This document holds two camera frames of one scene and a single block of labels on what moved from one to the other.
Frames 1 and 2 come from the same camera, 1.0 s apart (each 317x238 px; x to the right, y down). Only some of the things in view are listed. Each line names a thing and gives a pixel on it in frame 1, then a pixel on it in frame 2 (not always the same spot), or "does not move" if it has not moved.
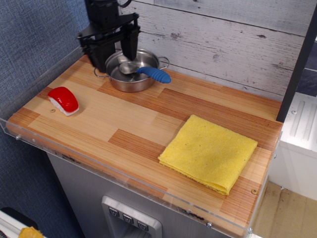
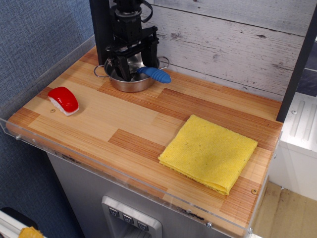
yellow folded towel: (209, 154) does not move
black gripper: (107, 29) -> (130, 37)
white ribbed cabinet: (293, 164) does not move
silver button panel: (122, 220) does not move
